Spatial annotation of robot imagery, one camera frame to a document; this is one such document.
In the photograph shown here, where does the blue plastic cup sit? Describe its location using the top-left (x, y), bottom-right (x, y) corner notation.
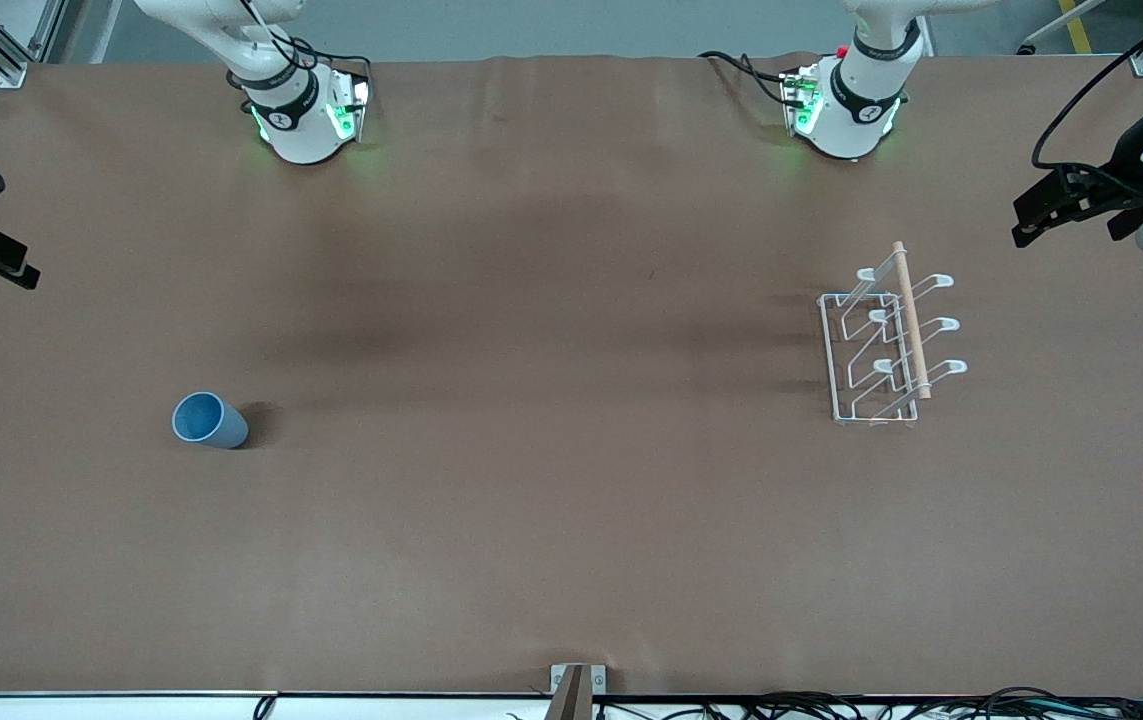
top-left (171, 391), bottom-right (250, 450)

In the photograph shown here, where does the white metal tube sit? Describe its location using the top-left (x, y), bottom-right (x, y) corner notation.
top-left (1019, 0), bottom-right (1107, 53)

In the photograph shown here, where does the brown table cover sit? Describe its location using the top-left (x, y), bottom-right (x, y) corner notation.
top-left (0, 52), bottom-right (1143, 698)

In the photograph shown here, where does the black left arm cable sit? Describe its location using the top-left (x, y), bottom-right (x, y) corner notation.
top-left (1031, 0), bottom-right (1143, 171)

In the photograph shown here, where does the white wire cup holder rack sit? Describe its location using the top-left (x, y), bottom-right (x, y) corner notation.
top-left (817, 241), bottom-right (969, 427)

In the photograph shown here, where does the black left base cable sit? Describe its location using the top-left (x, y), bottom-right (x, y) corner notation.
top-left (698, 50), bottom-right (792, 107)

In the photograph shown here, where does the black base cable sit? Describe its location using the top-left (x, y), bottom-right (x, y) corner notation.
top-left (231, 0), bottom-right (374, 103)
top-left (698, 50), bottom-right (792, 107)

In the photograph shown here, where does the black right base cable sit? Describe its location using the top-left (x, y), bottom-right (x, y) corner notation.
top-left (231, 0), bottom-right (374, 103)

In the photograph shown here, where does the black cable bundle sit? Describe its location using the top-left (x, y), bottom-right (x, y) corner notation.
top-left (591, 686), bottom-right (1143, 720)

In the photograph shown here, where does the metal bracket with brown post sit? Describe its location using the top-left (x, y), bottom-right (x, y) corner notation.
top-left (546, 663), bottom-right (608, 720)

